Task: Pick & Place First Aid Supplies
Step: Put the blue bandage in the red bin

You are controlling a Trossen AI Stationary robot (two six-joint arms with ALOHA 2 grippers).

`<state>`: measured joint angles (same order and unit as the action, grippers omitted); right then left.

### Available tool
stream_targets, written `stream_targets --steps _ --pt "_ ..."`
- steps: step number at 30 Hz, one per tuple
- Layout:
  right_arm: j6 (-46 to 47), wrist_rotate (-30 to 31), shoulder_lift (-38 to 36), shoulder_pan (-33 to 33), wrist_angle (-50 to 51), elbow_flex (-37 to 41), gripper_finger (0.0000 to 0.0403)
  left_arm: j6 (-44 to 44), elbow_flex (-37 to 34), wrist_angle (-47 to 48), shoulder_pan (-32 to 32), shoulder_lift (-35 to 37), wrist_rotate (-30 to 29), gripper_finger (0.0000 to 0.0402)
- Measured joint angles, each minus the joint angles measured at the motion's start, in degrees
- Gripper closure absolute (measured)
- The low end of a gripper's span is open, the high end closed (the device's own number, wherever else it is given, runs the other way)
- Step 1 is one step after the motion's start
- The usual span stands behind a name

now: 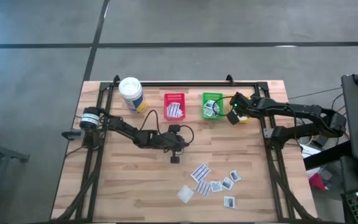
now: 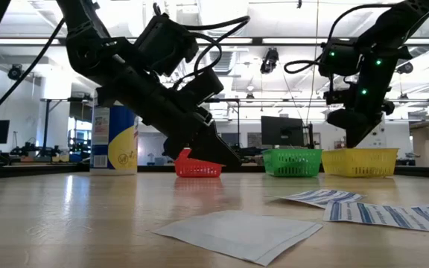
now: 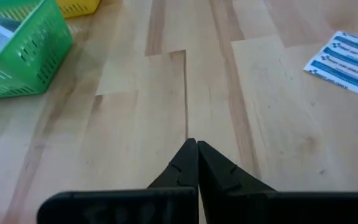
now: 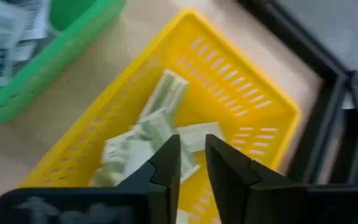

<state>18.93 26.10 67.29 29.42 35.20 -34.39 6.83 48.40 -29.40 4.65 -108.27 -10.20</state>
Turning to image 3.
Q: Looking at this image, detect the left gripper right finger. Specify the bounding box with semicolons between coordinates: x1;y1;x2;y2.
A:
198;140;277;194

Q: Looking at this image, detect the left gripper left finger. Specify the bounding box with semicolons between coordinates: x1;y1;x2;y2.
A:
147;138;199;189

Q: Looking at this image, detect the blue striped bandage wrapper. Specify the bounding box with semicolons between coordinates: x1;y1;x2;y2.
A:
303;30;358;103

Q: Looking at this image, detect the green plastic basket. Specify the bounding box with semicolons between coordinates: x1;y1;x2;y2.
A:
0;0;73;101

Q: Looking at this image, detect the yellow plastic basket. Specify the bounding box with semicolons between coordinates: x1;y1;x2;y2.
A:
55;0;101;19

